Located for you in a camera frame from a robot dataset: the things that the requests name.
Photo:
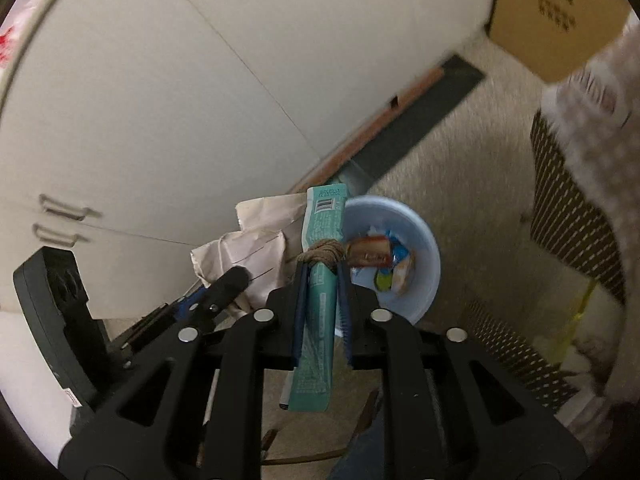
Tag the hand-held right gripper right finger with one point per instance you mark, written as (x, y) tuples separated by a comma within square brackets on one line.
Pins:
[(345, 320)]

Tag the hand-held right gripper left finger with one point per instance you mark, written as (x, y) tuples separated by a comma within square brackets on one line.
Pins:
[(300, 320)]

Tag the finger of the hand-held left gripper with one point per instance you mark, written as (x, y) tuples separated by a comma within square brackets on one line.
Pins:
[(231, 281), (185, 307)]

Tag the long teal wrapper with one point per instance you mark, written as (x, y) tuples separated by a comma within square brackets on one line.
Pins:
[(322, 320)]

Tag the brown paper bag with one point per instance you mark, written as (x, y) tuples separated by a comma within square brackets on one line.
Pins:
[(250, 240)]

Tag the brown twine bundle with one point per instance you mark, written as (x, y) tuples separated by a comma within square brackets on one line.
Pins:
[(322, 252)]

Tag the red snack wrapper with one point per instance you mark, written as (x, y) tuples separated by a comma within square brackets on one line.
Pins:
[(370, 252)]

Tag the blue snack wrapper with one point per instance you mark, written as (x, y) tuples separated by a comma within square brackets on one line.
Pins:
[(400, 251)]

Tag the light blue plastic bin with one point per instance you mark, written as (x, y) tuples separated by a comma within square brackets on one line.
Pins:
[(425, 270)]

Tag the white yellow wrapper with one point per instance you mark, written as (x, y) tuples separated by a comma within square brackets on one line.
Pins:
[(397, 280)]

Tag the person's leg in jeans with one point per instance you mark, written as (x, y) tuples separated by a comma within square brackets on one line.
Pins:
[(360, 455)]

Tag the cream cabinet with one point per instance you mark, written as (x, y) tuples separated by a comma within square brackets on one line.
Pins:
[(200, 85)]

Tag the dark grey plank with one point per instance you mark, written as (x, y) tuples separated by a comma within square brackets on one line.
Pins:
[(425, 105)]

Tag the dark dotted cloth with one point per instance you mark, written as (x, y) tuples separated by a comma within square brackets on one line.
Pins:
[(565, 200)]

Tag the white red plastic bag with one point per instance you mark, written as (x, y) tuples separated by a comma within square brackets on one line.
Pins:
[(20, 25)]

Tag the tall cardboard box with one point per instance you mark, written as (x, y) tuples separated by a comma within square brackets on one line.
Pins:
[(550, 35)]

